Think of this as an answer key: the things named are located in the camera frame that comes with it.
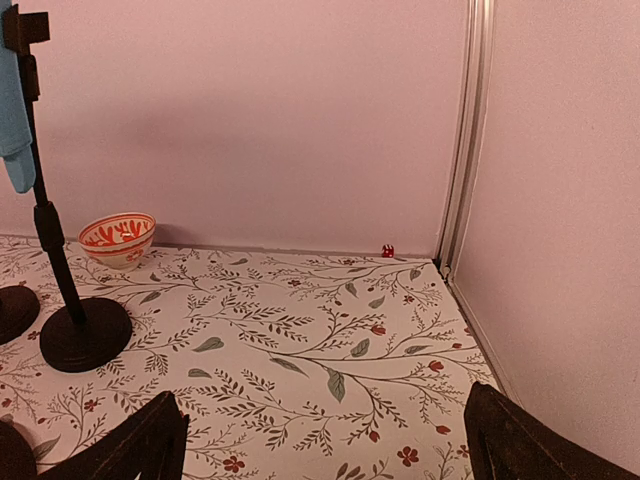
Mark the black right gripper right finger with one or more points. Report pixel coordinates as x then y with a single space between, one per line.
506 442

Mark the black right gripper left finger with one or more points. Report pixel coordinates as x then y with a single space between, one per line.
150 444

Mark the black round stand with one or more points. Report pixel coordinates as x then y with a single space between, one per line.
20 308

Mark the black microphone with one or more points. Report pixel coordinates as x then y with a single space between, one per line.
17 459

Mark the black stand of blue microphone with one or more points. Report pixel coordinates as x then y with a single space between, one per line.
85 333

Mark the blue microphone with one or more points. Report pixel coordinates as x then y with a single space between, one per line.
16 134

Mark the red patterned white bowl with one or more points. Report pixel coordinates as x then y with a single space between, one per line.
118 241

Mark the small red die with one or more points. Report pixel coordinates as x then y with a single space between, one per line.
387 251

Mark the aluminium right corner post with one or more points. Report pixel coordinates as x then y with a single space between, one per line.
473 103

